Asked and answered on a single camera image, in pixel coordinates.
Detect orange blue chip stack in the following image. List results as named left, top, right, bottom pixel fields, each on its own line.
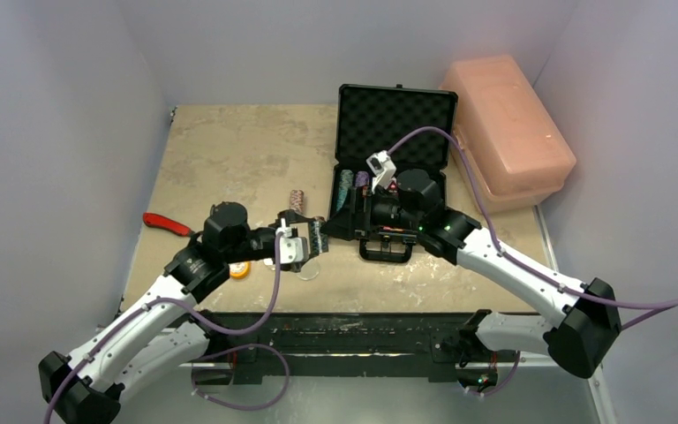
left=289, top=189, right=305, bottom=215

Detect yellow blue chip stack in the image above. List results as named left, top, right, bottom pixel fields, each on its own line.
left=308, top=216, right=328, bottom=256

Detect purple black chip stack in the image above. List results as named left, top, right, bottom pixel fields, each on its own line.
left=354, top=171, right=372, bottom=198

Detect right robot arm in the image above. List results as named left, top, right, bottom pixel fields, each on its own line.
left=321, top=170, right=622, bottom=379

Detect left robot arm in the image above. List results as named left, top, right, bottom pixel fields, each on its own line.
left=38, top=202, right=324, bottom=423

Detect black poker set case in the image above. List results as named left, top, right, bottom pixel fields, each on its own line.
left=326, top=83, right=459, bottom=263

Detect orange tape measure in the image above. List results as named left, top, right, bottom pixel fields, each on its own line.
left=229, top=261, right=252, bottom=279

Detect yellow blue chips in case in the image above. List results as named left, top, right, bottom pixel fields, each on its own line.
left=334, top=170, right=354, bottom=212

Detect clear acrylic disc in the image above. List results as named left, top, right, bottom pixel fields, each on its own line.
left=297, top=260, right=320, bottom=281

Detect pink plastic storage box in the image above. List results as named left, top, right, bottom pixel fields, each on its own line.
left=440, top=55, right=576, bottom=214

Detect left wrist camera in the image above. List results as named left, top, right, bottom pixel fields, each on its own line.
left=279, top=237, right=310, bottom=272

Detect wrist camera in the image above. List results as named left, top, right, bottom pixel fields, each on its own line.
left=366, top=150, right=396, bottom=193
left=279, top=237, right=310, bottom=272

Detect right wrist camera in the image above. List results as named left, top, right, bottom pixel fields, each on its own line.
left=366, top=150, right=396, bottom=193

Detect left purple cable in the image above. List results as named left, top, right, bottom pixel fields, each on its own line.
left=41, top=231, right=284, bottom=424

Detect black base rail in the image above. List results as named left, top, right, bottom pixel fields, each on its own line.
left=192, top=310, right=516, bottom=388

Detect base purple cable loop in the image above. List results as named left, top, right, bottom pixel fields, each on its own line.
left=191, top=343, right=291, bottom=411

